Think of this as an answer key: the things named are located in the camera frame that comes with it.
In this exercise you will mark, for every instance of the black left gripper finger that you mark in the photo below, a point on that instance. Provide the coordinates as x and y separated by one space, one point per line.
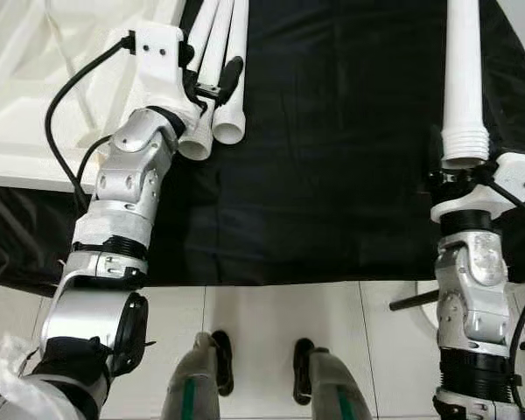
232 80

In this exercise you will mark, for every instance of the white plastic table top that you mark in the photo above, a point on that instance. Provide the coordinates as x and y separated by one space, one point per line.
35 87

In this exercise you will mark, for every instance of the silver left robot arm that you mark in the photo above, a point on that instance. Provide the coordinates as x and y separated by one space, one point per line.
131 175

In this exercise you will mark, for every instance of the black table cloth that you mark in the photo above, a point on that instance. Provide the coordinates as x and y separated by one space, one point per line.
332 131

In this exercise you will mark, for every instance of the grey robot right leg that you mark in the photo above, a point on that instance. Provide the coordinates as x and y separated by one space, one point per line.
332 385

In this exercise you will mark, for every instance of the white crumpled plastic sheet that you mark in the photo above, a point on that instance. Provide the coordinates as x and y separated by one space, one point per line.
22 398

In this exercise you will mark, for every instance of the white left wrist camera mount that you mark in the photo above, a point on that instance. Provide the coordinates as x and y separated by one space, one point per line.
157 70

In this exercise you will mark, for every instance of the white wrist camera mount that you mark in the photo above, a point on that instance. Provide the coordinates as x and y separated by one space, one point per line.
516 175
157 70

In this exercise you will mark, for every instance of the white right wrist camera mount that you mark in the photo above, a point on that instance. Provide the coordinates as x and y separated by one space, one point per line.
516 175

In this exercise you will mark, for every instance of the black metal frame bar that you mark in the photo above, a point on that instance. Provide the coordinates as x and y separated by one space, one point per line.
411 300

